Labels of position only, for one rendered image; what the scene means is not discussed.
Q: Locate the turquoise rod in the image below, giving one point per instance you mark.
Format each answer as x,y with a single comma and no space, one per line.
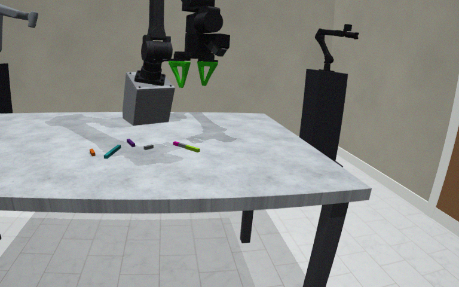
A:
112,151

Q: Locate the lime green bar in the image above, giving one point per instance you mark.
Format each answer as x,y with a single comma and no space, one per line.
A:
192,148

